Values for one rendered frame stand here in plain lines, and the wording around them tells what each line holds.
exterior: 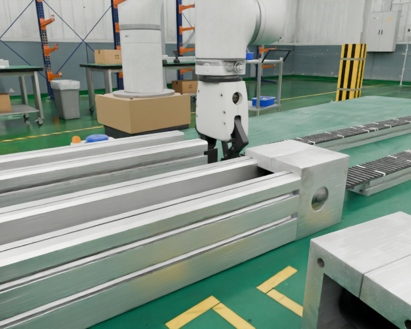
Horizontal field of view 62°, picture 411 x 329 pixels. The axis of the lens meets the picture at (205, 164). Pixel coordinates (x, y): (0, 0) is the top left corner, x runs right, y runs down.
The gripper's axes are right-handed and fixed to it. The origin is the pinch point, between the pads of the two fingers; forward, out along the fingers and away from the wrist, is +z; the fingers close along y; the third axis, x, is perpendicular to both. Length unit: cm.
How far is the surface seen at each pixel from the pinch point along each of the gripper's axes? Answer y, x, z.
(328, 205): -24.0, 0.2, -1.1
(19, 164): 2.2, 31.9, -5.2
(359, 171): -18.6, -14.8, -1.1
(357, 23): 344, -547, -64
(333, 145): -1.3, -31.4, 1.1
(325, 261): -36.4, 17.6, -6.3
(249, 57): 326, -288, -9
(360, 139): -1.3, -42.1, 1.0
